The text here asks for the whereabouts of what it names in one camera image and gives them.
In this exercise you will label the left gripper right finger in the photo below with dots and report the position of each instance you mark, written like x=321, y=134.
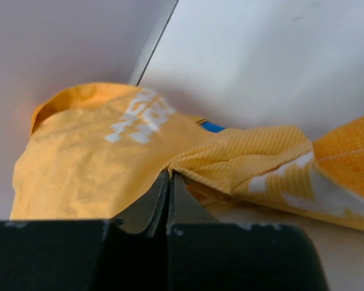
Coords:
x=206, y=254

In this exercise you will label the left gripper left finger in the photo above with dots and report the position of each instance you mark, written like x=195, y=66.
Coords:
x=126, y=252

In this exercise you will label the yellow cartoon pillowcase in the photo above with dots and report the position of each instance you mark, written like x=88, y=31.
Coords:
x=94, y=149

